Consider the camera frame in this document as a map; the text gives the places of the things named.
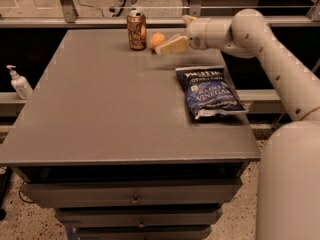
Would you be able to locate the white pump dispenser bottle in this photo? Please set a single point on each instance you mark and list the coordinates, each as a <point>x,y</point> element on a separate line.
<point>19,83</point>

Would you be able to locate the grey drawer cabinet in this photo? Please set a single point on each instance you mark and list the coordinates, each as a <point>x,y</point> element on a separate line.
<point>106,140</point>

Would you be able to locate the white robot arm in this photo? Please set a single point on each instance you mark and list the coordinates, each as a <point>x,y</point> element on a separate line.
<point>288,195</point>

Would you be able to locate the orange fruit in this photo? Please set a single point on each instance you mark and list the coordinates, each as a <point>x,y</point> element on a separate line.
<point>157,39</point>

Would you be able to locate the blue vinegar chips bag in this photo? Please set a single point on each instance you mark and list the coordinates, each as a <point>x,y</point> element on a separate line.
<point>207,93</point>

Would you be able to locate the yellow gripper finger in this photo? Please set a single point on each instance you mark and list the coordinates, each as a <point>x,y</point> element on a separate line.
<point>177,43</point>
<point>188,19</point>

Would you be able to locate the orange soda can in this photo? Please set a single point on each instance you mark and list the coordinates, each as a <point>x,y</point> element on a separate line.
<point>136,26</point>

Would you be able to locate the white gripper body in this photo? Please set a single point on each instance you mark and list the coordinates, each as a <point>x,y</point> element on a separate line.
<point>196,33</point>

